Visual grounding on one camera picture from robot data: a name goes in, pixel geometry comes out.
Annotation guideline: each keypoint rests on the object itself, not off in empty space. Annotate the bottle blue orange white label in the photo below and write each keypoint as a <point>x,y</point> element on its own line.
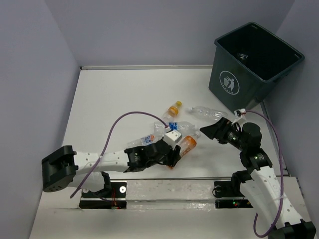
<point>144,141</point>

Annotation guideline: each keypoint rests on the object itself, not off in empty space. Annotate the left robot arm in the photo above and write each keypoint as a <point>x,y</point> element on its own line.
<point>66,167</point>

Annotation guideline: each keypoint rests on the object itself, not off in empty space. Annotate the dark green plastic bin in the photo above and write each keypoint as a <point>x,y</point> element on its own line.
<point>244,84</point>

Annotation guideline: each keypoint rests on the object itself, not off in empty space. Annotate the large clear unlabeled bottle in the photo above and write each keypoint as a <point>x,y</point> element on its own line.
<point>206,114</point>

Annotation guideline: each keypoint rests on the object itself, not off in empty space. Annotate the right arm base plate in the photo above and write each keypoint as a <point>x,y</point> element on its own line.
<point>226,197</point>

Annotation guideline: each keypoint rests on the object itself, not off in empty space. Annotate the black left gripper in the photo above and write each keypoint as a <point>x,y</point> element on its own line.
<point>173,156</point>

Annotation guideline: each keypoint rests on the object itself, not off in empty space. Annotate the clear bottle blue label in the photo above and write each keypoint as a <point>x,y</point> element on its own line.
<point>184,127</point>

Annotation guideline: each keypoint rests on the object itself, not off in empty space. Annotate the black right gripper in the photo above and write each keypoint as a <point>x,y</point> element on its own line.
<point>218,129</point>

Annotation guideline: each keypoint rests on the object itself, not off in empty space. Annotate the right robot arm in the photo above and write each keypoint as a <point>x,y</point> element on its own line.
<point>259,183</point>

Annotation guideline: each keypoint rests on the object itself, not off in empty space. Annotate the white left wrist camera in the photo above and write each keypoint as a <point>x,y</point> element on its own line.
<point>172,137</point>

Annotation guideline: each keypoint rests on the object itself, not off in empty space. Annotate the large orange label bottle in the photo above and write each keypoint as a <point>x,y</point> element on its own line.
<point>189,143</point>

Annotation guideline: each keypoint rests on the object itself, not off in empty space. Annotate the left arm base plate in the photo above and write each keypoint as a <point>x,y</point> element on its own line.
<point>114,199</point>

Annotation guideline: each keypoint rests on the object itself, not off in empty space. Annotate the small bottle yellow cap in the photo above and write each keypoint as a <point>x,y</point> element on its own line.
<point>172,112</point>

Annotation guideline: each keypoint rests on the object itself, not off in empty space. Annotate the clear ribbed bottle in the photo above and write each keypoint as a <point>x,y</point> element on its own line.
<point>242,56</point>

